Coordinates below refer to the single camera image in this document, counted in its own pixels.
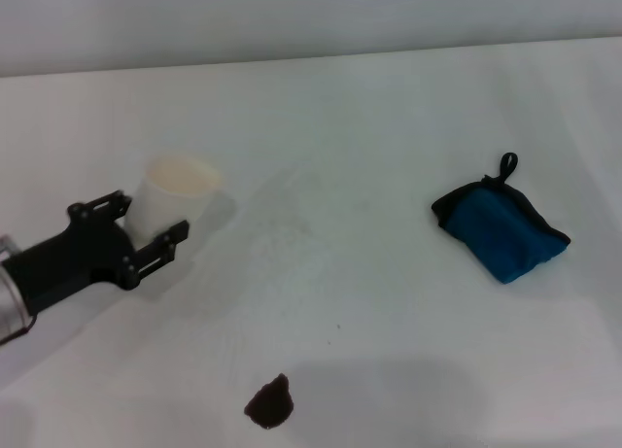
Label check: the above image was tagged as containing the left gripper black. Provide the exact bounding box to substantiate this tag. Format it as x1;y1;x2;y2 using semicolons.
0;190;191;318

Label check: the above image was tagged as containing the blue rag with black trim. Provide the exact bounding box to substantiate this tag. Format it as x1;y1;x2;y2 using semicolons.
431;152;572;286

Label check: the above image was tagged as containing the black water stain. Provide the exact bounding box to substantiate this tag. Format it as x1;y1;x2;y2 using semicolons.
243;372;296;431

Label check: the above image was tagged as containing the white paper cup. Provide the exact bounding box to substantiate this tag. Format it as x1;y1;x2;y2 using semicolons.
122;155;225;243

